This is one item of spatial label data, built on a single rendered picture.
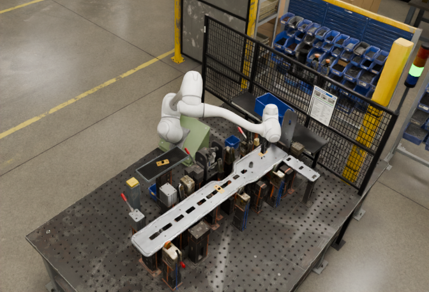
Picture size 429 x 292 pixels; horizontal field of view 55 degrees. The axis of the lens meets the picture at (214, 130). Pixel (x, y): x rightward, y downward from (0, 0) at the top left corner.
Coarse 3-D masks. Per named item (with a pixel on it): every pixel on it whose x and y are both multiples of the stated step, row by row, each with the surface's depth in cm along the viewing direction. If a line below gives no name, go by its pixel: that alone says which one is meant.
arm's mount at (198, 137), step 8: (184, 120) 356; (192, 120) 353; (192, 128) 351; (200, 128) 348; (208, 128) 346; (192, 136) 350; (200, 136) 347; (208, 136) 351; (160, 144) 359; (168, 144) 356; (184, 144) 350; (192, 144) 348; (200, 144) 346; (208, 144) 358; (192, 152) 346; (184, 160) 347
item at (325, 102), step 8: (320, 88) 317; (312, 96) 327; (320, 96) 321; (328, 96) 315; (336, 96) 310; (320, 104) 324; (328, 104) 319; (312, 112) 334; (320, 112) 328; (328, 112) 322; (320, 120) 331; (328, 120) 326
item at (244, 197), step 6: (240, 198) 284; (246, 198) 282; (240, 204) 288; (246, 204) 284; (240, 210) 292; (246, 210) 294; (234, 216) 300; (240, 216) 295; (246, 216) 296; (234, 222) 304; (240, 222) 298; (240, 228) 302
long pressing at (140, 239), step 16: (272, 144) 331; (240, 160) 315; (256, 160) 317; (272, 160) 318; (240, 176) 303; (256, 176) 304; (208, 192) 290; (224, 192) 291; (176, 208) 277; (208, 208) 279; (160, 224) 267; (176, 224) 268; (192, 224) 269; (144, 240) 257; (160, 240) 258
